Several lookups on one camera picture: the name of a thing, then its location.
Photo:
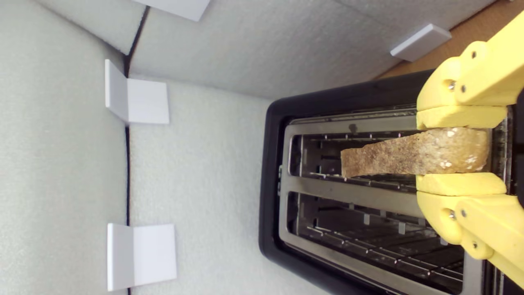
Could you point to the brown bread slice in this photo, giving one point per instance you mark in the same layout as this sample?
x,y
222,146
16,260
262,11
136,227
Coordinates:
x,y
409,153

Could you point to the black two-slot toaster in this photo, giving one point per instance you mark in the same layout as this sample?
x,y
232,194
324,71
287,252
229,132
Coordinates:
x,y
274,164

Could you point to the white wall clip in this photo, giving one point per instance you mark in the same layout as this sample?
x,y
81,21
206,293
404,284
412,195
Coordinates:
x,y
143,256
172,7
143,100
421,41

